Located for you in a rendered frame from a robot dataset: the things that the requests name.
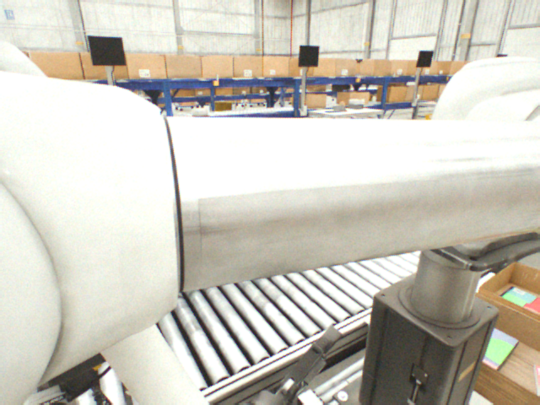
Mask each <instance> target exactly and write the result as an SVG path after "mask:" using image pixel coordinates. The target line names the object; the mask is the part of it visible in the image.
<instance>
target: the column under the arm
mask: <svg viewBox="0 0 540 405"><path fill-rule="evenodd" d="M415 276H416V273H413V274H411V275H409V276H407V277H406V278H403V279H401V280H399V281H397V282H395V283H394V284H392V285H390V286H388V287H386V288H384V289H382V290H380V291H378V292H376V293H375V294H374V297H373V302H372V308H371V314H370V324H369V331H368V337H367V343H366V348H365V354H364V365H363V370H362V375H361V376H359V377H358V378H356V379H355V380H353V381H351V382H350V383H349V384H347V385H346V386H345V387H343V388H342V389H340V390H339V391H337V392H336V393H334V394H333V395H332V398H333V399H334V400H335V401H336V402H337V403H338V404H339V405H470V404H469V402H470V399H471V396H472V394H473V389H474V387H475V384H476V381H477V378H478V374H479V372H480V370H481V367H482V363H483V359H484V357H485V354H486V352H487V349H488V346H489V342H490V339H491V337H492V334H493V331H494V327H495V324H496V322H497V320H498V317H499V313H500V311H499V309H498V308H497V307H495V306H493V305H491V304H490V303H488V302H486V301H484V300H481V299H479V298H478V297H476V296H475V297H474V301H473V303H472V309H471V312H470V315H469V317H468V319H467V320H464V321H461V322H458V323H447V322H442V321H437V320H434V319H431V318H428V317H427V316H424V315H423V314H421V313H420V312H418V311H417V310H416V309H415V308H414V307H413V305H412V303H411V296H412V292H413V284H414V280H415Z"/></svg>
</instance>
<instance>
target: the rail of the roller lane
mask: <svg viewBox="0 0 540 405"><path fill-rule="evenodd" d="M370 314H371V308H370V309H368V310H366V311H364V312H362V313H360V314H358V315H357V316H354V317H351V318H349V319H347V320H346V321H343V322H341V323H339V324H337V325H336V326H334V327H336V328H337V329H338V330H339V331H340V332H341V333H342V334H343V335H342V336H341V337H340V338H339V339H338V341H337V342H336V343H335V344H334V345H333V347H332V348H331V349H330V350H329V351H328V353H327V354H326V358H325V359H328V358H330V357H331V356H333V355H334V354H337V353H339V352H340V351H342V350H344V349H346V348H347V347H349V346H351V345H353V344H355V343H357V342H358V341H360V340H362V339H364V338H366V337H368V331H369V324H367V323H366V322H365V321H364V319H365V318H366V317H368V316H370ZM324 332H325V331H324ZM324 332H321V333H319V334H317V335H315V336H314V337H311V338H309V339H307V340H305V341H304V342H302V343H299V344H296V345H294V346H293V347H291V348H288V349H286V350H284V351H283V352H281V353H279V354H276V355H274V356H273V357H271V358H269V359H266V360H264V361H262V362H261V363H259V364H256V365H254V366H252V367H251V368H249V369H247V370H244V371H242V372H240V373H238V374H236V375H233V376H231V377H230V378H228V379H226V380H224V381H221V382H220V383H218V384H216V385H214V386H211V387H209V388H208V389H206V390H204V391H201V393H202V395H203V396H204V397H205V399H206V400H207V402H208V404H209V405H243V404H245V403H247V402H249V401H250V400H252V399H254V398H255V397H256V396H257V395H258V394H259V393H260V392H261V391H264V390H265V391H269V390H271V389H273V388H274V387H276V386H278V384H279V383H280V382H281V381H282V380H283V379H284V378H285V377H286V376H287V375H288V373H289V372H290V371H291V370H292V369H293V368H294V367H295V365H296V364H297V363H298V362H299V360H300V359H301V358H302V356H303V355H304V354H305V352H306V351H307V350H308V348H309V347H310V346H311V344H312V343H315V342H316V340H317V339H318V338H319V337H320V336H321V335H322V334H323V333H324ZM325 359H323V360H325Z"/></svg>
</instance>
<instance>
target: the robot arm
mask: <svg viewBox="0 0 540 405"><path fill-rule="evenodd" d="M539 237H540V62H539V61H538V60H537V59H535V58H532V57H496V58H490V59H483V60H478V61H475V62H470V63H468V64H467V65H465V66H464V67H463V68H462V69H461V70H460V71H459V72H457V73H456V74H454V76H453V77H452V78H451V80H450V82H449V83H448V84H447V85H446V87H445V89H444V91H443V93H442V94H441V96H440V98H439V100H438V102H437V104H436V107H435V110H434V112H433V115H432V118H431V120H381V119H306V118H230V117H161V116H160V113H159V108H158V106H156V105H153V104H152V103H150V102H148V101H146V100H145V99H143V98H142V97H140V96H138V95H136V94H134V93H132V92H130V91H129V90H126V89H122V88H118V87H116V86H110V85H104V84H92V83H85V82H78V81H71V80H64V79H58V78H48V77H47V76H46V75H45V74H44V73H43V72H42V71H41V70H40V69H39V68H38V67H37V66H36V65H35V64H34V63H33V62H32V61H31V60H30V59H29V58H28V57H27V56H26V55H25V54H24V53H23V52H21V51H20V50H19V49H18V48H17V47H15V46H14V45H12V44H10V43H8V42H6V41H5V40H0V405H23V404H24V403H25V401H26V400H27V399H28V397H29V396H30V395H31V393H32V392H33V391H34V389H35V388H37V387H38V386H41V385H42V384H44V383H46V382H48V381H49V380H51V379H53V378H54V377H56V376H58V375H60V374H61V373H63V372H65V371H67V370H70V369H71V368H73V367H74V366H76V365H78V364H80V363H82V362H84V361H85V360H87V359H89V358H91V357H93V356H95V355H96V354H98V353H101V354H102V356H103V357H104V358H105V360H106V361H107V363H108V364H109V365H110V367H111V368H112V369H113V370H114V371H115V373H116V374H117V376H118V377H119V379H120V380H121V382H122V383H123V384H124V386H125V387H126V388H127V389H128V391H129V392H130V393H131V395H132V396H133V398H134V399H135V400H136V402H137V403H138V405H209V404H208V402H207V400H206V399H205V397H204V396H203V395H202V393H201V392H200V391H199V389H198V388H197V386H196V384H195V383H194V382H193V380H192V378H191V377H190V376H189V375H188V373H187V372H186V370H185V369H184V367H183V366H182V364H181V362H180V361H179V359H178V358H177V357H176V356H175V354H174V353H173V351H172V350H171V348H170V346H169V345H168V343H167V342H166V341H165V339H164V338H163V336H162V335H161V333H160V331H159V329H158V328H157V327H156V325H155V323H157V322H158V321H160V320H161V319H162V318H163V317H165V316H166V315H167V314H168V313H170V312H171V311H172V310H173V309H175V308H176V307H177V300H178V293H180V292H186V291H190V290H195V289H205V288H210V287H215V286H220V285H225V284H234V283H239V282H245V281H250V280H254V279H259V278H269V277H274V276H279V275H284V274H289V273H298V272H304V271H309V270H314V269H318V268H324V267H333V266H338V265H343V264H348V263H353V262H362V261H368V260H373V259H378V258H382V257H392V256H397V255H402V254H408V253H412V252H417V251H427V250H432V249H437V248H441V247H447V246H452V247H454V248H455V249H457V250H458V251H459V252H460V253H462V254H464V255H467V256H470V257H481V256H482V255H483V254H484V253H485V252H487V251H491V250H493V249H497V248H500V247H502V246H507V245H510V244H514V243H516V242H519V241H523V240H536V239H539ZM342 335H343V334H342V333H341V332H340V331H339V330H338V329H337V328H336V327H334V326H333V325H331V326H330V327H329V328H328V329H327V330H326V331H325V332H324V333H323V334H322V335H321V336H320V337H319V338H318V339H317V340H316V342H315V343H312V344H311V346H310V347H309V348H308V350H307V351H306V352H305V354H304V355H303V356H302V358H301V359H300V360H299V362H298V363H297V364H296V365H295V367H294V368H293V369H292V370H291V371H290V372H289V373H288V375H287V376H286V377H285V378H284V379H283V380H282V381H281V382H280V383H279V384H278V386H277V390H276V391H275V392H274V393H275V394H272V393H271V392H270V391H265V390H264V391H261V392H260V393H259V394H258V395H257V396H256V397H255V398H254V399H253V400H252V401H251V403H250V404H244V405H292V404H293V403H294V401H295V400H296V398H297V397H298V396H299V395H300V394H302V393H303V390H304V389H305V388H306V386H308V385H309V384H310V383H311V382H312V380H313V379H314V378H315V377H316V375H317V374H318V373H319V372H320V371H321V369H322V368H323V367H324V366H325V364H326V362H325V361H324V360H323V359H325V358H326V354H327V353H328V351H329V350H330V349H331V348H332V347H333V345H334V344H335V343H336V342H337V341H338V339H339V338H340V337H341V336H342Z"/></svg>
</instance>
